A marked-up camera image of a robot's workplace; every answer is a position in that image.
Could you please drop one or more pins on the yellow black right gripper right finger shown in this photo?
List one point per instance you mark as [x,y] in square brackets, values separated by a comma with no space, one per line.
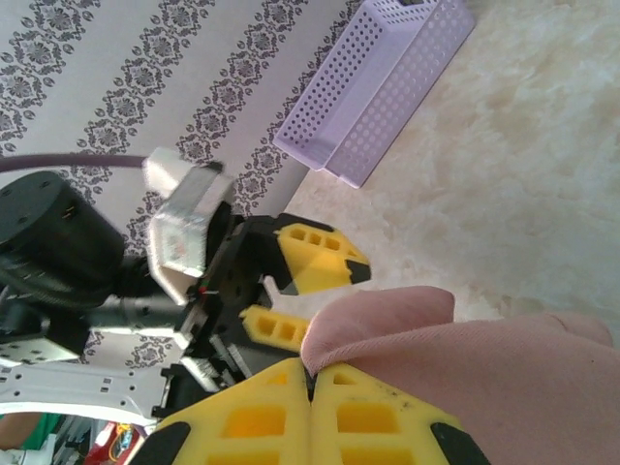
[329,402]

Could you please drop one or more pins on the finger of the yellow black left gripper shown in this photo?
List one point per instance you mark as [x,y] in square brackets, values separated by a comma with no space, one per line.
[319,261]
[276,331]

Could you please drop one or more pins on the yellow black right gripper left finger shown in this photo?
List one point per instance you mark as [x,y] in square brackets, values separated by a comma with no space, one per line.
[271,387]

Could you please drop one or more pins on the lilac perforated plastic basket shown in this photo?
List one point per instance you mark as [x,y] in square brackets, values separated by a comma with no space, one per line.
[378,97]

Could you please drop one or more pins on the pink t-shirt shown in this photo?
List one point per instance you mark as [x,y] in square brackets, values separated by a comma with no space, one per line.
[508,368]

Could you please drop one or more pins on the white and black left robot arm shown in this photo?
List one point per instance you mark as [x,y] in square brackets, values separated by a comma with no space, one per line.
[72,387]

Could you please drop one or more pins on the red background item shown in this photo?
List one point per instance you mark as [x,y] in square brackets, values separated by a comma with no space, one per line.
[111,441]

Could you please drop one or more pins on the green background item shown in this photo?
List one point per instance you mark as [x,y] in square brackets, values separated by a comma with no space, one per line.
[24,426]

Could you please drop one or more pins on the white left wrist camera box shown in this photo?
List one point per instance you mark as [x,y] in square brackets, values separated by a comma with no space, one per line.
[189,213]

